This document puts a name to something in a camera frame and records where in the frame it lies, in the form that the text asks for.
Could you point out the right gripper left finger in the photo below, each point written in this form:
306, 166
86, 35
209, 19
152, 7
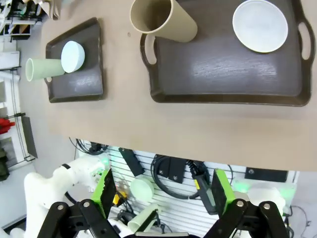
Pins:
104, 191

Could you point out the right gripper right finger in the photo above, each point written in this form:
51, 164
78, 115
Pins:
223, 191

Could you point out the pale green plastic cup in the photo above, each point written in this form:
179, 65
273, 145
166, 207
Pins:
44, 69

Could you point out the pale blue bowl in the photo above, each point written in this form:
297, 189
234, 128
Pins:
73, 56
260, 24

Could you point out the tan plastic cup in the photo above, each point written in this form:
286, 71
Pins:
173, 22

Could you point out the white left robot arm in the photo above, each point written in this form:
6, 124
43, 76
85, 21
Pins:
49, 184

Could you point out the dark brown plastic tray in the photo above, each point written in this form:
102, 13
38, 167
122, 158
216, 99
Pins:
79, 84
227, 74

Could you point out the yellow emergency stop box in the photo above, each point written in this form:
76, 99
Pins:
117, 199

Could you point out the black power adapter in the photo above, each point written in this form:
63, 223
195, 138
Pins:
205, 196

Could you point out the pale green spare bowl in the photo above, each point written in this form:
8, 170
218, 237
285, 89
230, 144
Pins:
141, 191

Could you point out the pale green spare cup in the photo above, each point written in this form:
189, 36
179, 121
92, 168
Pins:
144, 219

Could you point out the black flat panel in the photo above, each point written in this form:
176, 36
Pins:
29, 136

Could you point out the red plastic item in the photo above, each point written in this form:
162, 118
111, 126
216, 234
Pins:
6, 126

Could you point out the white storage box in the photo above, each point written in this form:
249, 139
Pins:
9, 60

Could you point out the cluttered storage shelf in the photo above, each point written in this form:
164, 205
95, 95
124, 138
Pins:
17, 19

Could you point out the black metal bracket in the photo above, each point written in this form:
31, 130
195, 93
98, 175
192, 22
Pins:
267, 174
131, 161
176, 169

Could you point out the white slatted base plate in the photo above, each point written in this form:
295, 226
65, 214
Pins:
148, 153

